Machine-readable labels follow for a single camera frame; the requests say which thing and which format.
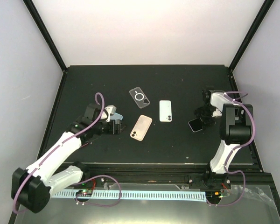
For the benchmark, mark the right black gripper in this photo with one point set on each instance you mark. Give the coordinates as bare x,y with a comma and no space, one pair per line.
211,121

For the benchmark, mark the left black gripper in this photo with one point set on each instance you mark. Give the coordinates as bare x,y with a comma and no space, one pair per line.
112,131

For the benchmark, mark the black screen phone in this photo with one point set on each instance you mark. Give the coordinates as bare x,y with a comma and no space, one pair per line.
196,125

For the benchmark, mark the beige pink phone case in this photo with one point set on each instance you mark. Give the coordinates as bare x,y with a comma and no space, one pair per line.
141,127

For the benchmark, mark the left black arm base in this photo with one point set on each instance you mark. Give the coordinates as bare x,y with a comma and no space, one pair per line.
90,182

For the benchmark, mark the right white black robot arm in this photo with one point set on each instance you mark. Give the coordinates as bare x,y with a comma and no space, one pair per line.
236,130

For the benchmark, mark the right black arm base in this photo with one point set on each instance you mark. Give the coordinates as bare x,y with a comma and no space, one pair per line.
208,181

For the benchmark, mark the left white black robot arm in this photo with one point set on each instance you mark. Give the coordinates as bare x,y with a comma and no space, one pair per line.
34,186

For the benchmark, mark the light blue phone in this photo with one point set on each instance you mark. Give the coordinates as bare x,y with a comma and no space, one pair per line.
116,116

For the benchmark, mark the clear magsafe phone case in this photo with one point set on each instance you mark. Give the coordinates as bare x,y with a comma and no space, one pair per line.
139,97

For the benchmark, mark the white phone face down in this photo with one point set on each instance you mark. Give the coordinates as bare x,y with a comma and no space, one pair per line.
165,111

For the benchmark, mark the left small circuit board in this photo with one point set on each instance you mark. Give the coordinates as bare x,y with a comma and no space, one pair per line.
84,193

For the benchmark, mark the small circuit board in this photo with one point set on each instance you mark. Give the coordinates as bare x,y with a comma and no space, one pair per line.
84,193
213,195

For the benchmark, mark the right small circuit board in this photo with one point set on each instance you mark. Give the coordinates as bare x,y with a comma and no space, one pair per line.
213,195

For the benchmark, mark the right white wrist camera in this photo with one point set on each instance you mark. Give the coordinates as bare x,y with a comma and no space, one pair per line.
216,114

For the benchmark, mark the black front frame rail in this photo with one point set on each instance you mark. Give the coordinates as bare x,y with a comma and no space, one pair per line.
177,174

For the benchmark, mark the white slotted cable duct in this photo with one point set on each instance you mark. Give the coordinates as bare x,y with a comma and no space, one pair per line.
136,195

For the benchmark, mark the right black corner post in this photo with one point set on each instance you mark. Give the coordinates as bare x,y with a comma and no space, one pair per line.
251,32

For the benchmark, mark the black corner post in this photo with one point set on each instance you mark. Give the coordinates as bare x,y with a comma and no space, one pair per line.
45,33
251,32

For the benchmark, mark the left black corner post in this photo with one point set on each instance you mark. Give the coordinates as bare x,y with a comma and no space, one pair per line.
45,33

